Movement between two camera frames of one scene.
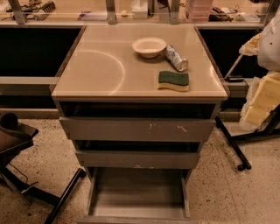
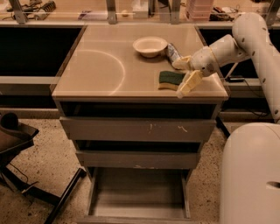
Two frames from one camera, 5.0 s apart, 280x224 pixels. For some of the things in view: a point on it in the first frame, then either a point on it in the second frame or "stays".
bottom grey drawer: [137, 195] stays
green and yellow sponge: [173, 80] stays
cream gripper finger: [251, 47] to [183, 63]
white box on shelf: [139, 10] stays
